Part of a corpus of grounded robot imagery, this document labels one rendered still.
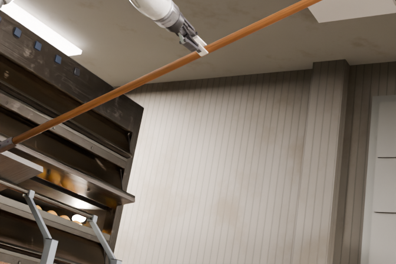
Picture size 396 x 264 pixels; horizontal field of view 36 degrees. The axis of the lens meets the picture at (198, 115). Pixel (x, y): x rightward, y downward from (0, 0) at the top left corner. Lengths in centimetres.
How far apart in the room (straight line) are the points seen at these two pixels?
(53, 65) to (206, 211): 257
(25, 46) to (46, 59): 16
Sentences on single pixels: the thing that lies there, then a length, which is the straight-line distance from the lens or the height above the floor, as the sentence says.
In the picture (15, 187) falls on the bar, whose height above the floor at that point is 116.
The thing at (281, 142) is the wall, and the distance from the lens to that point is 559.
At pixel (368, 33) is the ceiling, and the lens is 513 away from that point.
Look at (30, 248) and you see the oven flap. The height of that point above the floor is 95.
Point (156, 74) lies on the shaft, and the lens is 229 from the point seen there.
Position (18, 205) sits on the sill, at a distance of 348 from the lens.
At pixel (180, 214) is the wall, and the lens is 588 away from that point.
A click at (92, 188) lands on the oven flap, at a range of 378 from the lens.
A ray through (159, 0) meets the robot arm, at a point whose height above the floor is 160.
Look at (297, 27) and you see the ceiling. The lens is 511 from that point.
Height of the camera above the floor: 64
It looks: 20 degrees up
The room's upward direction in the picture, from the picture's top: 10 degrees clockwise
